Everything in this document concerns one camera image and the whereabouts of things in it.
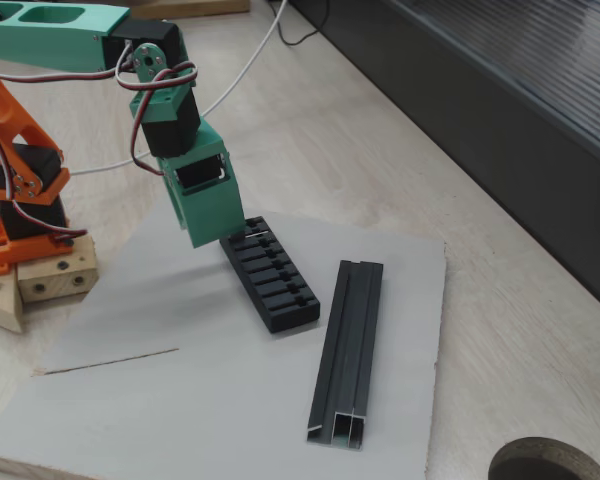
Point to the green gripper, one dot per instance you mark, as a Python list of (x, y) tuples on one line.
[(207, 207)]

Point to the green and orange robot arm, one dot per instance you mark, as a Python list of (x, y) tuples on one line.
[(55, 45)]

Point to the black slotted block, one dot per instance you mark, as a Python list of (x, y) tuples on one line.
[(290, 320)]

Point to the wooden block with screws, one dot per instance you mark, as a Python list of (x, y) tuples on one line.
[(55, 285)]

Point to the grey flat board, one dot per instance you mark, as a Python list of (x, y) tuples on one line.
[(180, 400)]

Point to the long wooden board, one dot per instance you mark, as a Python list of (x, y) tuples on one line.
[(205, 6)]

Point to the light wooden plank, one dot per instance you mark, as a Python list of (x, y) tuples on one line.
[(0, 305)]

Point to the grey horizontal window blinds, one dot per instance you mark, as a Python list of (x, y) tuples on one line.
[(555, 50)]

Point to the dark aluminium profile rail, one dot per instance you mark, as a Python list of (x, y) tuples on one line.
[(350, 350)]

